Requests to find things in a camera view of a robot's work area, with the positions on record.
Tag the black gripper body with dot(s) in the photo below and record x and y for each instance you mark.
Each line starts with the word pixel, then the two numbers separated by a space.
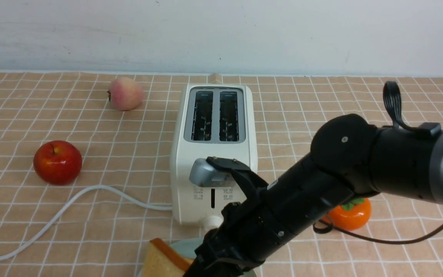
pixel 244 240

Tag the toast slice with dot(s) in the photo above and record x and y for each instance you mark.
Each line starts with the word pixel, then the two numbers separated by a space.
pixel 162 260

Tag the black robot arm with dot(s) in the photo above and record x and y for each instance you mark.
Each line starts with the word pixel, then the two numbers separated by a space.
pixel 348 159

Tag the white two-slot toaster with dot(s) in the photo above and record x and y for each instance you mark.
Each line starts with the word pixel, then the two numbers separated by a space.
pixel 212 120

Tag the orange persimmon with green leaves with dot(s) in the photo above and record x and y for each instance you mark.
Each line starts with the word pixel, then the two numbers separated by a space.
pixel 350 216

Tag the light green plate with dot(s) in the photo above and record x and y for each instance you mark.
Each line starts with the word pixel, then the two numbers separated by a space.
pixel 186 248

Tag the pink peach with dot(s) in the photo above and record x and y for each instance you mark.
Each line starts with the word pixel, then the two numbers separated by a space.
pixel 125 94

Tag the orange checkered tablecloth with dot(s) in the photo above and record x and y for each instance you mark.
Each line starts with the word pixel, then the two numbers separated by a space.
pixel 102 235

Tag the red apple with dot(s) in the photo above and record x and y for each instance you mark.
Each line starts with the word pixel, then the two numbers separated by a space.
pixel 57 162

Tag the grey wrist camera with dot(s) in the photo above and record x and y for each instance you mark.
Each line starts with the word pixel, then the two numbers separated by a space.
pixel 216 172

